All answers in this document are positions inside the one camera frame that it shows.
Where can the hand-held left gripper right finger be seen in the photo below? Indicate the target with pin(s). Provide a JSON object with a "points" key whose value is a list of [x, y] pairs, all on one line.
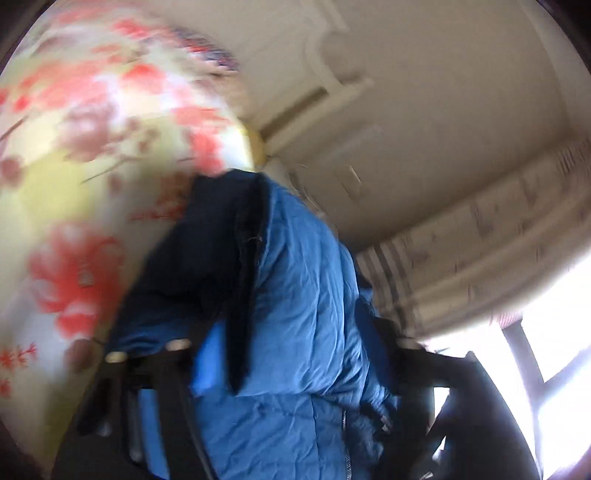
{"points": [[418, 378]]}

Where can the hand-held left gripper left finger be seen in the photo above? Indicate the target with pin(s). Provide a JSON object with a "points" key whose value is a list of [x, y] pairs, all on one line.
{"points": [[157, 365]]}

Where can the blue padded jacket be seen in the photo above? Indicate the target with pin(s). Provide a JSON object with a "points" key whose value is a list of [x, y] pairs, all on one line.
{"points": [[295, 300]]}

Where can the plaid curtain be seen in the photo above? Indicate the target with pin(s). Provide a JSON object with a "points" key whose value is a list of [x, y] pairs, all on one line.
{"points": [[461, 240]]}

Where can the floral bed sheet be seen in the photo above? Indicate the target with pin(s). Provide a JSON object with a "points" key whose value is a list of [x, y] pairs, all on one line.
{"points": [[92, 138]]}

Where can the white ornate headboard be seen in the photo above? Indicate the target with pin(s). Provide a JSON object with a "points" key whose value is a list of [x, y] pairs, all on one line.
{"points": [[323, 115]]}

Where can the patterned pillow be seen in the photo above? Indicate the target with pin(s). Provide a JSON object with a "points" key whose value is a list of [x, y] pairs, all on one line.
{"points": [[210, 50]]}

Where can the window frame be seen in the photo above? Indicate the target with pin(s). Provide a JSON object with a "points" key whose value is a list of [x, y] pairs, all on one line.
{"points": [[563, 332]]}

